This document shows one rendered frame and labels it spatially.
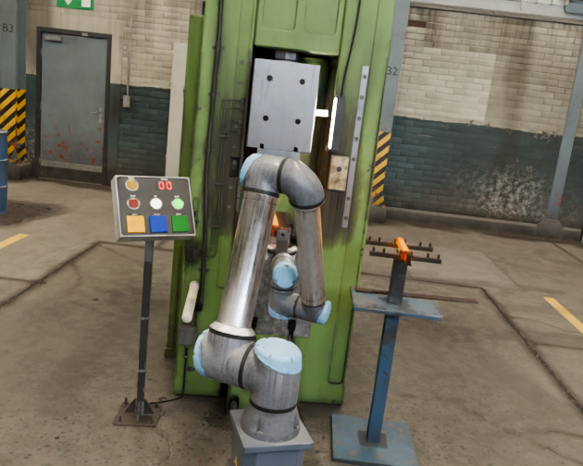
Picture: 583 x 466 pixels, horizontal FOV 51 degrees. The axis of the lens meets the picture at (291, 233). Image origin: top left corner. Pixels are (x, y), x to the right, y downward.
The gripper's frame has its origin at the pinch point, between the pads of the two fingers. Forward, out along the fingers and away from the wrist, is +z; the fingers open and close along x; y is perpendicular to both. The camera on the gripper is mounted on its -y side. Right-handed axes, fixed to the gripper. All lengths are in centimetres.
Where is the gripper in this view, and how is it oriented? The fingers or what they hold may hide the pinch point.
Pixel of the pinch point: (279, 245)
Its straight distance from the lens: 258.2
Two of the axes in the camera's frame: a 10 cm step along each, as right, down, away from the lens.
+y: -1.1, 9.7, 2.2
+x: 9.9, 0.9, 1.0
